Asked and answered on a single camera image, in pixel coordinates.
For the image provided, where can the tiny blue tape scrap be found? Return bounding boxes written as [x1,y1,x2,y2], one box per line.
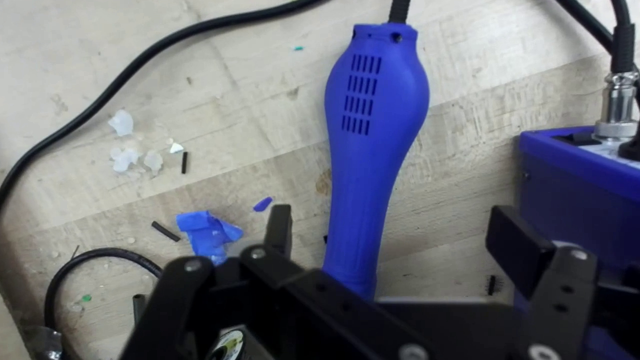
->
[252,194,276,215]

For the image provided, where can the blue rework station box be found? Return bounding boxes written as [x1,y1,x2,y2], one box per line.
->
[519,125,640,360]

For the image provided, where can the metal round cable connector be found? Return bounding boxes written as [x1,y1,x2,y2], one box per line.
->
[594,68,640,145]

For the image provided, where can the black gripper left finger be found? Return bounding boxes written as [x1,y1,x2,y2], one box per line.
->
[118,203,297,360]

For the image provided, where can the black hot air gun cable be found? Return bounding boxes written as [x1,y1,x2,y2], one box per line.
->
[386,0,413,27]

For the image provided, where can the black power cable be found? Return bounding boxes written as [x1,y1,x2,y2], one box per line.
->
[0,0,331,210]

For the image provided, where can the thin black cable loop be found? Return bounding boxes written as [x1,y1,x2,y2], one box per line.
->
[43,246,166,337]

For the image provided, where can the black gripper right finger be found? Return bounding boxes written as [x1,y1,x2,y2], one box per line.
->
[485,204,602,360]

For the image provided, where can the white plastic scraps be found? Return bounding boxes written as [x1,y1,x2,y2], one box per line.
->
[107,109,187,177]

